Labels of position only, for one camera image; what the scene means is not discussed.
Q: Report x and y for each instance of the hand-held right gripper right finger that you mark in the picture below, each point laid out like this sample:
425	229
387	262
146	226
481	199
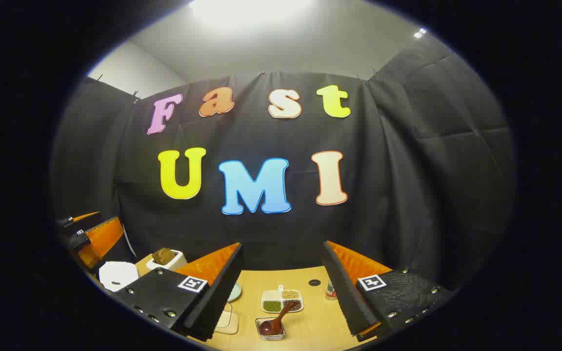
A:
347	292

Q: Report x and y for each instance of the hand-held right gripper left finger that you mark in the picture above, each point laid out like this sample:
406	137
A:
217	297

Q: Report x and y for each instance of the white rice cooker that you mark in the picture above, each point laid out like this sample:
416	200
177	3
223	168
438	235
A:
117	275

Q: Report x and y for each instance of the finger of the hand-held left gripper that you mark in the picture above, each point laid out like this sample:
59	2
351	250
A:
78	239
66	223

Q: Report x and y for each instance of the small ceiling light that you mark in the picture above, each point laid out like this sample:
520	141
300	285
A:
420	33

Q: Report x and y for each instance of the white rectangular tray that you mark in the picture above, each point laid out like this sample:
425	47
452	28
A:
227	321

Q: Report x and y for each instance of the small clear bottle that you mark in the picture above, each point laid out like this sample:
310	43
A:
331	291

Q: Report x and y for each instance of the pale green plate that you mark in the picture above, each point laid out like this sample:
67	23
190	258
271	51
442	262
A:
235	292

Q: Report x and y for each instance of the brown bread slice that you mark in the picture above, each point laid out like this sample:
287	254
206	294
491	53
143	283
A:
164	256

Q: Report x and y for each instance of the brown wooden spoon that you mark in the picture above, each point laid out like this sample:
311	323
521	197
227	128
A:
273	321

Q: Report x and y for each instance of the black backdrop cloth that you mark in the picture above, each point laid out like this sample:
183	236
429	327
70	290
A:
408	170

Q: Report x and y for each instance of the white divided grain dish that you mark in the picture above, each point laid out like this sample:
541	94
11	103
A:
272	306

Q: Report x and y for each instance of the white toaster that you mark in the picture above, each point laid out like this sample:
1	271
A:
176	261

